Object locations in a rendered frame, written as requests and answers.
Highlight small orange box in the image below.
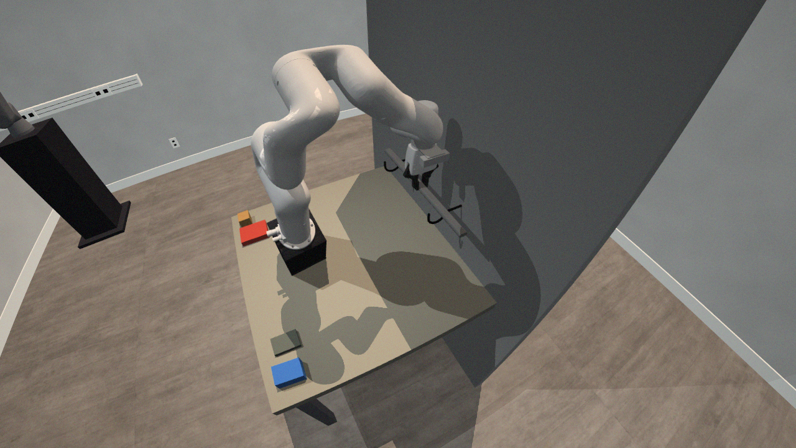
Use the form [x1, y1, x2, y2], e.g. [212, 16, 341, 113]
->
[238, 210, 252, 227]

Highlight blue rectangular block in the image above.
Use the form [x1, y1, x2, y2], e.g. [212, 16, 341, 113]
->
[271, 357, 307, 388]

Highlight red rectangular block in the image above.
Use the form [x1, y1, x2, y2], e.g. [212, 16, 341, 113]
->
[239, 220, 270, 246]

